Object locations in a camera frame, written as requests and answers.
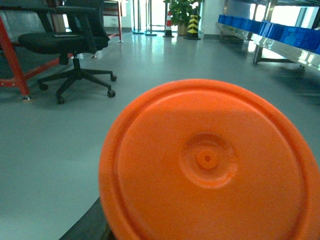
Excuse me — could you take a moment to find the orange cylindrical capacitor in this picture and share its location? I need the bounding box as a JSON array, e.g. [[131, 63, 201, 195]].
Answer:
[[98, 79, 320, 240]]

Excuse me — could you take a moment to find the red white traffic cone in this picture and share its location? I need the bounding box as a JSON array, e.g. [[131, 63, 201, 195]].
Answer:
[[162, 10, 174, 38]]

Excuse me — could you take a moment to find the yellow black striped bollard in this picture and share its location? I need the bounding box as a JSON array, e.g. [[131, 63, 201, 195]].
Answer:
[[184, 8, 200, 41]]

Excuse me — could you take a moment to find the green potted plant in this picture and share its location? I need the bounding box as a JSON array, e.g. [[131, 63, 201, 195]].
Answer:
[[163, 0, 204, 37]]

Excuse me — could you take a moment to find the black office chair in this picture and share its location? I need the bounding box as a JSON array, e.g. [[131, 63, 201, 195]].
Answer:
[[18, 0, 117, 104]]

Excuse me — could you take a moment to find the stainless steel shelf rack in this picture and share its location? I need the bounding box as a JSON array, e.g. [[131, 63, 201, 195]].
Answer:
[[215, 22, 320, 72]]

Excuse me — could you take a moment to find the row of blue bins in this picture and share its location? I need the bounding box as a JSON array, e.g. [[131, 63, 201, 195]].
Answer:
[[218, 14, 320, 54]]

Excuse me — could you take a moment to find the red metal table frame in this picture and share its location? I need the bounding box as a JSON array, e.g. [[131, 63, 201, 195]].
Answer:
[[0, 13, 65, 102]]

